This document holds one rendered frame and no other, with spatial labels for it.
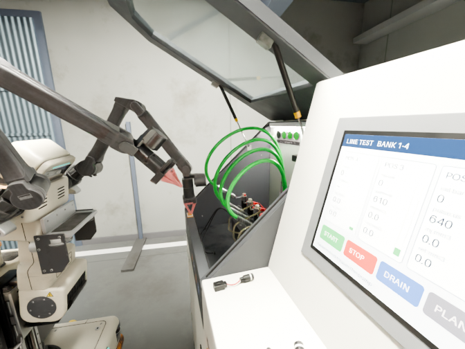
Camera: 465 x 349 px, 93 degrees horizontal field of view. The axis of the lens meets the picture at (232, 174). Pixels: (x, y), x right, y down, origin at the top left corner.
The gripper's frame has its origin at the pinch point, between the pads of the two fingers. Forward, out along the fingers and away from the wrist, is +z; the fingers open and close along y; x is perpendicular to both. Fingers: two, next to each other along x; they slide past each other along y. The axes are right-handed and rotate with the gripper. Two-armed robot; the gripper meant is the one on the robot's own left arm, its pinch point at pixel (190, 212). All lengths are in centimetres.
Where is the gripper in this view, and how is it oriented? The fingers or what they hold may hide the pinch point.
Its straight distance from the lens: 124.8
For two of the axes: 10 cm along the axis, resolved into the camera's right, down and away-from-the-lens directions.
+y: -2.9, -2.1, 9.3
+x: -9.6, 1.2, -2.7
